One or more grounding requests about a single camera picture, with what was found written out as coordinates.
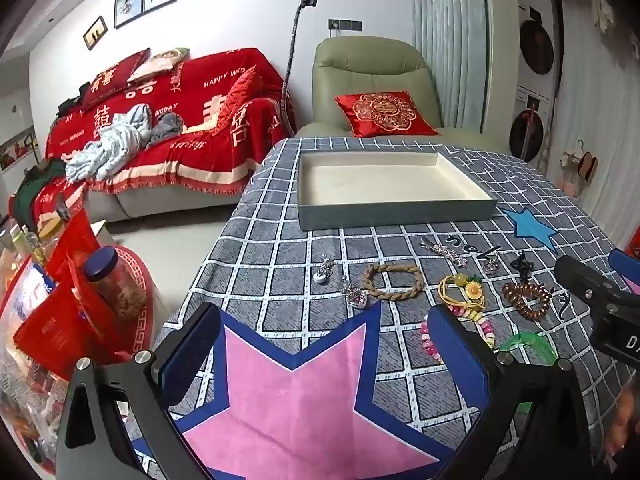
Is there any yellow sunflower hair tie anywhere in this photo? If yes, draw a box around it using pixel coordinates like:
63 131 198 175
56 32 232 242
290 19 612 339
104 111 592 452
437 272 488 318

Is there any hanger with hanging accessories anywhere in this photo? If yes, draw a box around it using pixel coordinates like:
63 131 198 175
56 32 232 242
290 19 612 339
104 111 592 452
560 140 598 196

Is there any plain red pillow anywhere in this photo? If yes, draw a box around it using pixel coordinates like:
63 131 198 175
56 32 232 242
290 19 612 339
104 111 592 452
215 65 263 131

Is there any flexible phone stand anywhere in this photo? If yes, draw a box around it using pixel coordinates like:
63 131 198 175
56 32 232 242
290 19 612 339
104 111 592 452
278 0 318 136

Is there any pale green armchair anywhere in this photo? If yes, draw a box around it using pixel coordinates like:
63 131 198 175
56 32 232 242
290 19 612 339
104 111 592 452
295 36 506 153

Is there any white washer with round door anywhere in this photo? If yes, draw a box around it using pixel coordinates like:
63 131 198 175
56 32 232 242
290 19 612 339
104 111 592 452
509 87 551 166

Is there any light blue clothing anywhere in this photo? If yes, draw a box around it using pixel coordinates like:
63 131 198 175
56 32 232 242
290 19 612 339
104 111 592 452
65 103 153 182

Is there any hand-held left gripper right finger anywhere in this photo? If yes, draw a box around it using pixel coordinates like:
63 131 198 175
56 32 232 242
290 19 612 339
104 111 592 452
427 304 593 480

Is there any grey plaid star-print tablecloth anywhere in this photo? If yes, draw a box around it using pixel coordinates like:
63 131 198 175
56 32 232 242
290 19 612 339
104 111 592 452
122 137 640 480

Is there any sofa with red cover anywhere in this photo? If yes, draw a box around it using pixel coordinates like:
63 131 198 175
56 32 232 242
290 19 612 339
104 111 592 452
45 47 296 196

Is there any person's right hand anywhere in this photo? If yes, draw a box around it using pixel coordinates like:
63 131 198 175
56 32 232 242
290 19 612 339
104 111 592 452
607 385 640 461

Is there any small black picture frame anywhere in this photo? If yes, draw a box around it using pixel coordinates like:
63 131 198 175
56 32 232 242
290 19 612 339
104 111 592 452
82 16 108 51

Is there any black hair claw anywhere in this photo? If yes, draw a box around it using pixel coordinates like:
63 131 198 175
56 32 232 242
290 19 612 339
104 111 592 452
510 250 535 283

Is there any grey cloth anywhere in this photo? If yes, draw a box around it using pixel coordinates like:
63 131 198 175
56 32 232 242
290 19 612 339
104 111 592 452
145 112 186 148

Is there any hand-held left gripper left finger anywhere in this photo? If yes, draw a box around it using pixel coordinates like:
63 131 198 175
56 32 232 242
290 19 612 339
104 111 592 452
55 302 226 480

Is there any pale grey curtain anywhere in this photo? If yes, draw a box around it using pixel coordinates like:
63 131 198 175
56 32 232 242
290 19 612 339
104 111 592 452
407 0 488 133

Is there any dark green cloth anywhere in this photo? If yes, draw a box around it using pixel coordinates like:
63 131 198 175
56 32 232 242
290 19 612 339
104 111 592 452
12 165 66 231

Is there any grey tray with cream inside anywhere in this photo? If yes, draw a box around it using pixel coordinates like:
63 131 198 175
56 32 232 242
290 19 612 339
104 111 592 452
297 150 497 232

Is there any red embroidered cushion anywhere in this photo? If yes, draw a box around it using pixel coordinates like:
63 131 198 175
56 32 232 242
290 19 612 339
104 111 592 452
334 91 441 138

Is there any brown spiral hair tie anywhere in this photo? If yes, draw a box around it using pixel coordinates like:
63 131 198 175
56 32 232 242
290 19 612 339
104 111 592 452
501 281 551 322

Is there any grey sofa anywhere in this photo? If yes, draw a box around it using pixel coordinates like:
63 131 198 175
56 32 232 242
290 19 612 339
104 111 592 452
87 180 243 223

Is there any pastel candy bead bracelet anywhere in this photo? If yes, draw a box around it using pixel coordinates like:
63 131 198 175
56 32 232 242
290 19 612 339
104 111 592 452
419 305 497 366

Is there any jar with blue lid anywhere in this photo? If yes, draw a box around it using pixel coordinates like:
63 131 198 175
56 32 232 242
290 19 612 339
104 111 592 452
82 246 148 321

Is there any red pillow with gold characters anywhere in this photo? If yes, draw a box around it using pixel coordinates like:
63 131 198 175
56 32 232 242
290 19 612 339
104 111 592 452
80 48 151 111

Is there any brown braided bracelet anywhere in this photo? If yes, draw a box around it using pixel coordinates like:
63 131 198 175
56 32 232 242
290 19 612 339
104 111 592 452
362 263 426 304

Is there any red gift bag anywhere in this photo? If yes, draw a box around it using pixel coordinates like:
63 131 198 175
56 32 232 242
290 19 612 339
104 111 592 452
45 207 103 286
12 280 101 381

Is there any green translucent bracelet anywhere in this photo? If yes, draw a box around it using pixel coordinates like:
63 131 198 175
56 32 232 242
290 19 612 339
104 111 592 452
497 330 558 368

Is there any silver star hair clip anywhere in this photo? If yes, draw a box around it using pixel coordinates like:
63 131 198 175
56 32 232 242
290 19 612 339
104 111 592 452
420 237 468 268

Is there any silver charm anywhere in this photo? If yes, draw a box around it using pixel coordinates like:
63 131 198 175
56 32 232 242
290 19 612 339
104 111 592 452
314 255 337 286

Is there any photo print pillow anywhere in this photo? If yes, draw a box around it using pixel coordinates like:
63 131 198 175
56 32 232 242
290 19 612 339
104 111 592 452
127 47 191 83

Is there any white dryer with round door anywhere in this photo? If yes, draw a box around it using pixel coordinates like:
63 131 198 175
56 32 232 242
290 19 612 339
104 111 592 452
517 5 556 91

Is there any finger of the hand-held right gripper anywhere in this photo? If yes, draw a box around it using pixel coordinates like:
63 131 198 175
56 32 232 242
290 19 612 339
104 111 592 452
609 249 640 276
554 255 640 311

